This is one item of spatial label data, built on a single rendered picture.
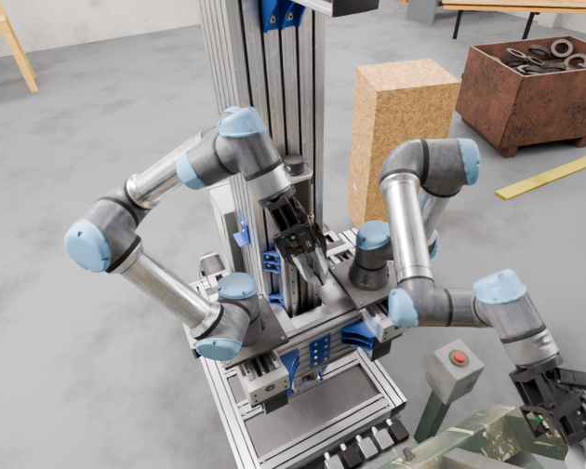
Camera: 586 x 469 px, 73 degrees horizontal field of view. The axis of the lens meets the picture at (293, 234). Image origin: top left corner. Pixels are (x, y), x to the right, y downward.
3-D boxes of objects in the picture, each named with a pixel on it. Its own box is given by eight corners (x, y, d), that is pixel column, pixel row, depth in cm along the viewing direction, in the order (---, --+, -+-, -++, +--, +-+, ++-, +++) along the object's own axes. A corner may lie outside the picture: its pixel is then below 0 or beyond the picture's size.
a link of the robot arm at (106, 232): (259, 318, 117) (109, 188, 94) (245, 363, 106) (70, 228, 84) (233, 328, 124) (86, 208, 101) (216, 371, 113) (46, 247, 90)
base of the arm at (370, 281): (340, 269, 151) (341, 250, 144) (373, 256, 155) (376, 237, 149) (363, 297, 140) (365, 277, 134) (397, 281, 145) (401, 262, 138)
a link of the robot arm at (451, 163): (385, 237, 145) (419, 127, 98) (427, 236, 144) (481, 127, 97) (389, 267, 139) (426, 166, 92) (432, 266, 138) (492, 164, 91)
